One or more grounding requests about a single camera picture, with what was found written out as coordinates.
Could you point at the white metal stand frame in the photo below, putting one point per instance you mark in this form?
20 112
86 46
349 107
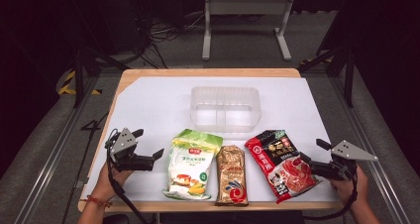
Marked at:
247 6

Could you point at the red and black sauce packet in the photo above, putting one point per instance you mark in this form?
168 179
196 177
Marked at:
280 164

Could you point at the yellow and black hazard tape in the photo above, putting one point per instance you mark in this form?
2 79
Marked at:
67 85

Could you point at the aluminium floor rail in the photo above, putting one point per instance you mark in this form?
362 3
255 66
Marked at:
373 144
49 164

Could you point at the black metal stand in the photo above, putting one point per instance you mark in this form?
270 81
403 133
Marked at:
348 75
78 78

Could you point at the person's left hand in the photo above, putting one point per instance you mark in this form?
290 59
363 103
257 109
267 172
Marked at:
107 184

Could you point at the white paper sheet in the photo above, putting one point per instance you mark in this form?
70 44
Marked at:
158 101

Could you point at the clear plastic container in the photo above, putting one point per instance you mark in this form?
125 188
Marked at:
226 110

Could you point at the gold foil packet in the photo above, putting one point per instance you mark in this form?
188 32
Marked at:
231 176

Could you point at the wooden table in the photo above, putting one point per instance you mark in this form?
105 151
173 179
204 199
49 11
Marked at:
211 72

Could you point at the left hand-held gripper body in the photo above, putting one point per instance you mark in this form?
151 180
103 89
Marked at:
127 159

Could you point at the green and white starch bag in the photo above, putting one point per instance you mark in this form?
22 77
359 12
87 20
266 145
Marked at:
191 164

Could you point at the person's right hand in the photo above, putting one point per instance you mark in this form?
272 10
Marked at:
350 189

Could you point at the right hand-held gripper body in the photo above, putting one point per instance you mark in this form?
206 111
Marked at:
340 164

